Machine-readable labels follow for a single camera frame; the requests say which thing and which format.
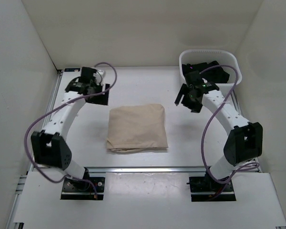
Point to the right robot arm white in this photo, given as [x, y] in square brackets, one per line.
[245, 138]

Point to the white plastic basket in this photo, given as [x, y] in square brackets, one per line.
[196, 56]

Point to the black trousers in basket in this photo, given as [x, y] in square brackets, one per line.
[215, 75]

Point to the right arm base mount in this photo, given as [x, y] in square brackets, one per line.
[207, 190]

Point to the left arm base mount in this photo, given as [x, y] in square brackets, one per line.
[77, 190]

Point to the beige trousers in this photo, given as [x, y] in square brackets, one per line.
[136, 128]

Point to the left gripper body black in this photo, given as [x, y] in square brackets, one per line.
[96, 87]

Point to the aluminium front rail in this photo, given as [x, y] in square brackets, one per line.
[144, 180]

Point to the dark corner sticker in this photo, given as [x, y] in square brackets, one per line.
[72, 70]

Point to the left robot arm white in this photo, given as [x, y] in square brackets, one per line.
[49, 145]

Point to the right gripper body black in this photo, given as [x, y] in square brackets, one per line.
[193, 105]

